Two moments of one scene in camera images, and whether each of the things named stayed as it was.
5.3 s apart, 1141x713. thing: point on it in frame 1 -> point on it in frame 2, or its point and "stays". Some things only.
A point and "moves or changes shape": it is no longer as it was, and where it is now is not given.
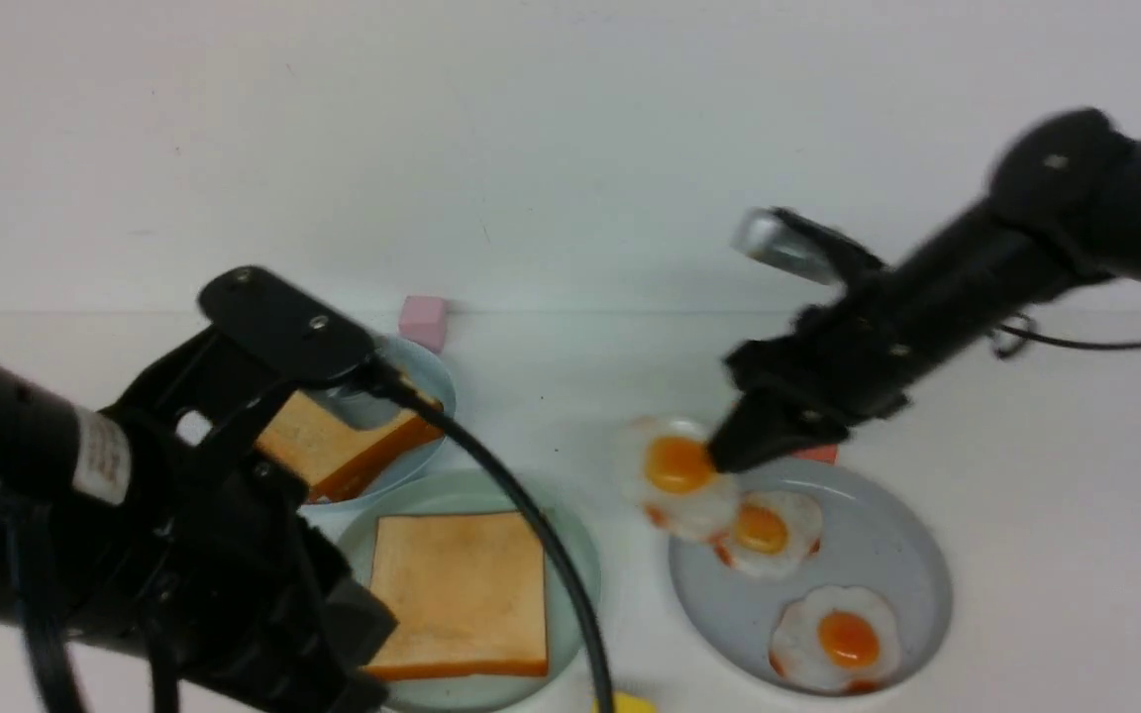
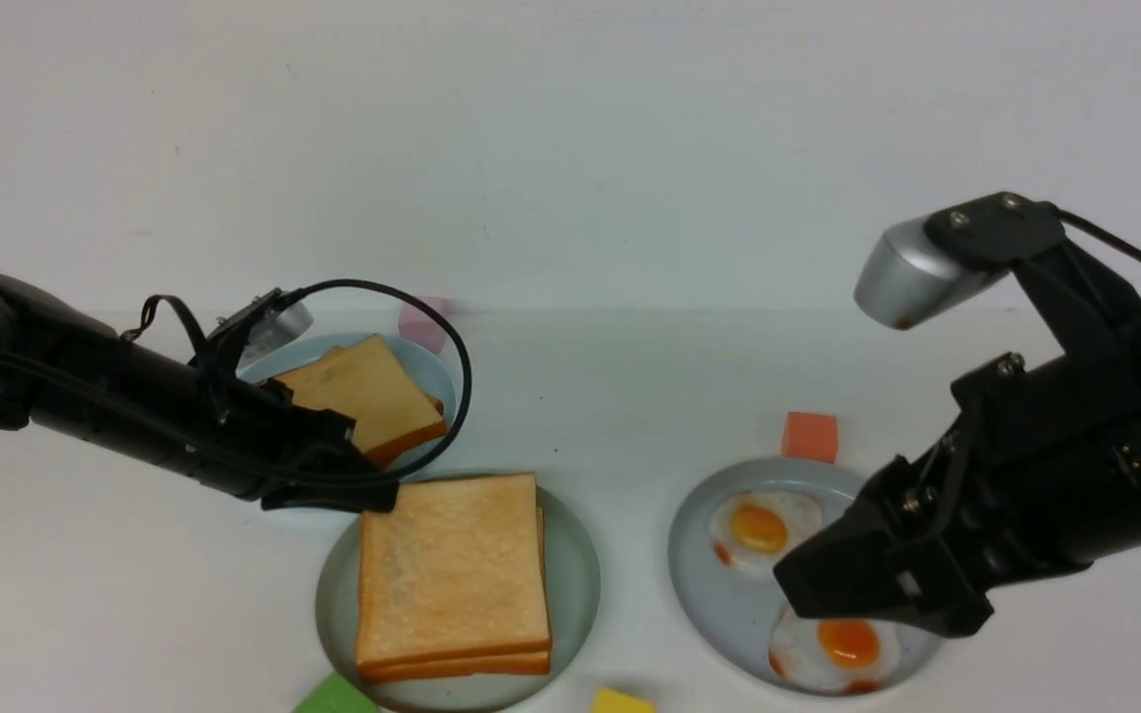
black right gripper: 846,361 -> 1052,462
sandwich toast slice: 330,453 moves or changes shape
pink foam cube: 423,319 stays
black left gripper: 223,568 -> 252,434
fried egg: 836,638 stays
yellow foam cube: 623,702 stays
